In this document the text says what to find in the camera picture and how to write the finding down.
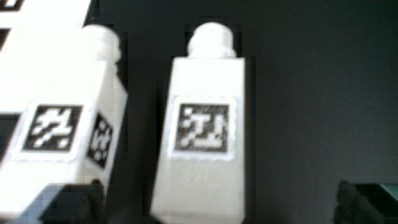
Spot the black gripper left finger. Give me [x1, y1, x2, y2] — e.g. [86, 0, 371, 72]
[38, 180, 104, 224]

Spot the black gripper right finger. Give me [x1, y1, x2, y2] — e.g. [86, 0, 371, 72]
[333, 181, 398, 224]

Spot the white table leg with tag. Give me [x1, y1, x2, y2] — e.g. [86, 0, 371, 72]
[150, 22, 245, 224]

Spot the white table leg right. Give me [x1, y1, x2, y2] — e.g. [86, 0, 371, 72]
[0, 0, 127, 219]

